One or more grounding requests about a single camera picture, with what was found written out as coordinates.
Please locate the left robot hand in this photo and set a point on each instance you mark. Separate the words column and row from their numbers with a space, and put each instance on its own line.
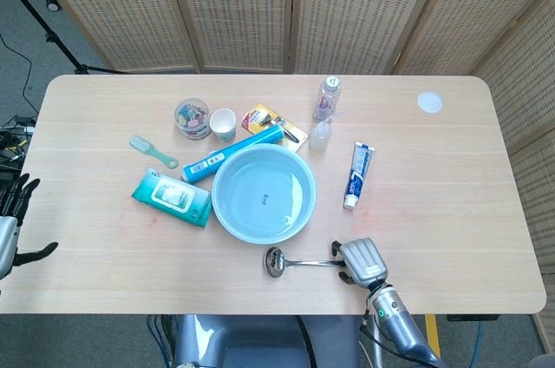
column 6, row 238

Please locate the black tripod stand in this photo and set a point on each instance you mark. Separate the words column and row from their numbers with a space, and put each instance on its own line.
column 52, row 34

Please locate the blue cylindrical tube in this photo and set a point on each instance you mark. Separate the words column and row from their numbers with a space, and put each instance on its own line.
column 230, row 153

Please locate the green wet wipes pack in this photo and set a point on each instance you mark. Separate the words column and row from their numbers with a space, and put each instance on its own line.
column 171, row 196

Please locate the yellow razor blister pack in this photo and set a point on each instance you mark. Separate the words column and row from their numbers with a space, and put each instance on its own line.
column 260, row 118

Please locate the stainless steel ladle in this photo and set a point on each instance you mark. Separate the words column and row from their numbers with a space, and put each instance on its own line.
column 275, row 261

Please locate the blue white toothpaste tube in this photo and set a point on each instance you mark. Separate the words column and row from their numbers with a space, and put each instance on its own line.
column 359, row 172

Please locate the white paper cup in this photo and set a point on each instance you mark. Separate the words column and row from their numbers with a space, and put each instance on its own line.
column 223, row 125

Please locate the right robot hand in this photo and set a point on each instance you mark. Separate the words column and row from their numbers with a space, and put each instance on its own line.
column 364, row 261

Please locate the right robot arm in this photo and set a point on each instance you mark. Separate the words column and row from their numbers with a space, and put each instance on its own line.
column 394, row 316

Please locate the white round grommet cover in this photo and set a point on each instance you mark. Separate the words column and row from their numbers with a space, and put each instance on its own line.
column 430, row 102

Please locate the clear jar of binder clips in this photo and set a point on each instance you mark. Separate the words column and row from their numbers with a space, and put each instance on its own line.
column 191, row 118

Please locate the grey robot torso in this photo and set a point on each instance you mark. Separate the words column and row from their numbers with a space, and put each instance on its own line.
column 260, row 342

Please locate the white squeeze wash bottle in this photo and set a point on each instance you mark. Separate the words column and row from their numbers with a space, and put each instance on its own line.
column 318, row 138

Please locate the green brush white bristles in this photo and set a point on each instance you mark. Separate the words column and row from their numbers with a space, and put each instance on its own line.
column 143, row 144

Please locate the light blue plastic basin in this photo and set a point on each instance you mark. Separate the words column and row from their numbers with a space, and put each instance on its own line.
column 260, row 194

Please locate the woven folding screen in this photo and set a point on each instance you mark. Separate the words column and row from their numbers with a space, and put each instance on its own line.
column 243, row 8

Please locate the clear bottle white cap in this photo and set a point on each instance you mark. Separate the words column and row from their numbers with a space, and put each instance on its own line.
column 326, row 99

